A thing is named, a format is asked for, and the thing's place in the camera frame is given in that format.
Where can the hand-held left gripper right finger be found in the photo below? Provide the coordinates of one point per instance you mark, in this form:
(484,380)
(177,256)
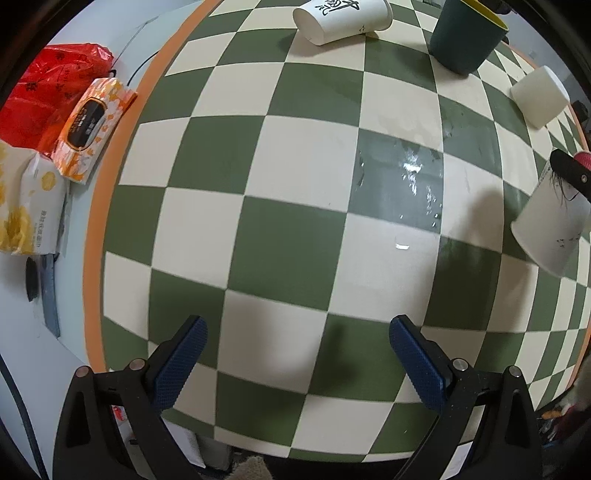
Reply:
(418,364)

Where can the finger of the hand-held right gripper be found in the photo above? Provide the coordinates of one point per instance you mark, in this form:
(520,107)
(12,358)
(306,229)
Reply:
(570,170)

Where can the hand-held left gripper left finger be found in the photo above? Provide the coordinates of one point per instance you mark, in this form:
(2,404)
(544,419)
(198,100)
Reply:
(180,360)

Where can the white paper cup small marks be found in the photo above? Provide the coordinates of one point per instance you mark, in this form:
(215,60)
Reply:
(551,230)

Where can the plain white paper cup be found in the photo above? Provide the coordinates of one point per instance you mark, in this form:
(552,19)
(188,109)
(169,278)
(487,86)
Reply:
(540,97)

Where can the dark green cup yellow inside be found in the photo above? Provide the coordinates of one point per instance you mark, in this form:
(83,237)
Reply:
(464,37)

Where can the white paper cup black print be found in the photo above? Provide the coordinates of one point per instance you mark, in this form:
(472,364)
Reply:
(341,18)

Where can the red textured object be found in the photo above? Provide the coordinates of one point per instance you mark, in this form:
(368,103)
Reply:
(584,159)

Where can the beige fuzzy cloth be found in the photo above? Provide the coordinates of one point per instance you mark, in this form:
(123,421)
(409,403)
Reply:
(251,468)

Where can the grey blue strip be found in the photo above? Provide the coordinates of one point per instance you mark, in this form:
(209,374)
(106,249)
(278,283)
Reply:
(48,295)

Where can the small black disc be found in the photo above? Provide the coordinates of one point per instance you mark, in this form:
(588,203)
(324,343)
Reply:
(32,279)

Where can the green cream checkered mat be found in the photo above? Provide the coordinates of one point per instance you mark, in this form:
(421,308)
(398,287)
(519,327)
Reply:
(300,207)

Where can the white yellow tissue pack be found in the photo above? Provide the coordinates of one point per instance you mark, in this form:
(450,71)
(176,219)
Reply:
(32,207)

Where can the orange wet wipes pack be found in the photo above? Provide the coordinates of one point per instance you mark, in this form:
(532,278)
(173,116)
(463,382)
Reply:
(92,129)

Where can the red plastic bag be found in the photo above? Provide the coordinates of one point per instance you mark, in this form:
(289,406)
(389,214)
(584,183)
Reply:
(41,87)

